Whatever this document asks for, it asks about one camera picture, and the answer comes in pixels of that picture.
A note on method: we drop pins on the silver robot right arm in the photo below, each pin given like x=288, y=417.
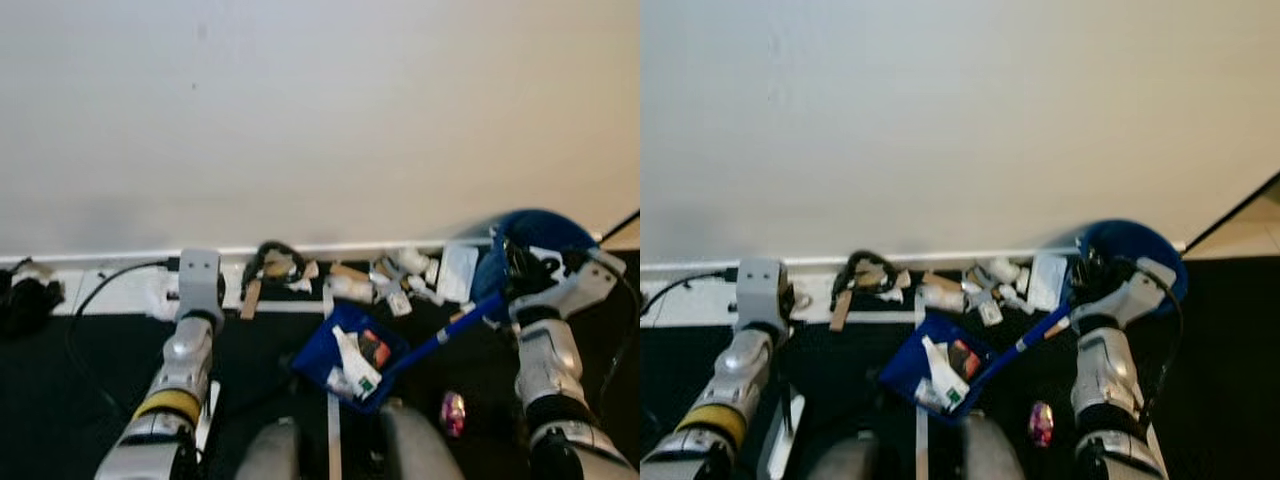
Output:
x=1105, y=375
x=550, y=370

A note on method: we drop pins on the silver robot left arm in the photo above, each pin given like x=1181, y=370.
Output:
x=180, y=370
x=740, y=375

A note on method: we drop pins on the blue plastic bucket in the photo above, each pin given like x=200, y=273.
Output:
x=545, y=222
x=1140, y=235

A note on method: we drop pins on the brown cardboard strip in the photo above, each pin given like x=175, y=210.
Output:
x=251, y=300
x=840, y=310

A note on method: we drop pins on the white plastic pouch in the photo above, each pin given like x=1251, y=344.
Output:
x=1049, y=283
x=458, y=273

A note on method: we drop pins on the pink shiny wrapper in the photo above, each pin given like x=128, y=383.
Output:
x=1041, y=423
x=453, y=413

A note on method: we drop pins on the white crumpled tissue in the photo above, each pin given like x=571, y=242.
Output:
x=937, y=362
x=348, y=352

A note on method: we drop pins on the red snack wrapper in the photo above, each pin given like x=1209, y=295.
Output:
x=376, y=350
x=966, y=360

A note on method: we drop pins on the grey robot left leg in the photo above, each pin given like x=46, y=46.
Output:
x=268, y=455
x=845, y=462

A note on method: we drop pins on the grey robot leg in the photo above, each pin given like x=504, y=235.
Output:
x=845, y=462
x=268, y=455
x=420, y=450
x=1000, y=455

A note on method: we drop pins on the white tag green print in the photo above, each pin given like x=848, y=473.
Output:
x=368, y=384

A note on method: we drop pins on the grey robot right leg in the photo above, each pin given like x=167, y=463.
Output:
x=420, y=450
x=1000, y=455

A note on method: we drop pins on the black tangled bundle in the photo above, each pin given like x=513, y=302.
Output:
x=30, y=300

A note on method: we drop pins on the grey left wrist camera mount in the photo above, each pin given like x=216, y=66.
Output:
x=760, y=295
x=198, y=285

